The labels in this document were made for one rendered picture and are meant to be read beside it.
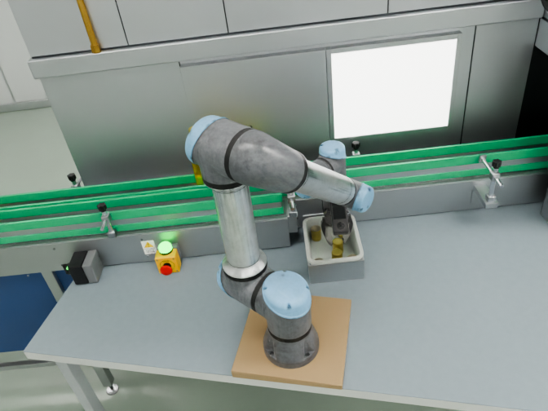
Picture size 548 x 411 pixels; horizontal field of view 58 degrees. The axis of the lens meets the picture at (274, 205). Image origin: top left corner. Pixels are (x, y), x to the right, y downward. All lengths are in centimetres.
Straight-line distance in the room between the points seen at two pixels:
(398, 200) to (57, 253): 118
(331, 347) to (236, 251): 39
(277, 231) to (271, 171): 70
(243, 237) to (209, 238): 51
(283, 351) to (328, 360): 13
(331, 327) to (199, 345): 38
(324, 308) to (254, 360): 26
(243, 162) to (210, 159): 9
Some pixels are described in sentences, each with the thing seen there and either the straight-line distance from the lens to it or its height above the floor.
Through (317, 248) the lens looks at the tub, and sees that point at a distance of 167.
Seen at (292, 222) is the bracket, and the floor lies 86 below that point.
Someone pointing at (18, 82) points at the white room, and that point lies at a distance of 541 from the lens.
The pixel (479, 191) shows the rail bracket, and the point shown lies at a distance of 180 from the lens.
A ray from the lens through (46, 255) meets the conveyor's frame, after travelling 187.
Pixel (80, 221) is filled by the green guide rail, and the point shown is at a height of 94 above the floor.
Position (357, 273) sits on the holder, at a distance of 157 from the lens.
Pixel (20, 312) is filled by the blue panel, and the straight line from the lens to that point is 215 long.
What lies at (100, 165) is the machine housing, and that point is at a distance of 195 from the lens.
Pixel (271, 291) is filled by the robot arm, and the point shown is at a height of 100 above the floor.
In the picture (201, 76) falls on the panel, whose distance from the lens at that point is 169.
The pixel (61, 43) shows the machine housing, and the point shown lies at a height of 143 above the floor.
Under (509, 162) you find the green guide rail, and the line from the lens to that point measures 185.
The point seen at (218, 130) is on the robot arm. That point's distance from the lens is 103.
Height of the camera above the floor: 189
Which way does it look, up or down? 37 degrees down
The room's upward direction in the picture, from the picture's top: 8 degrees counter-clockwise
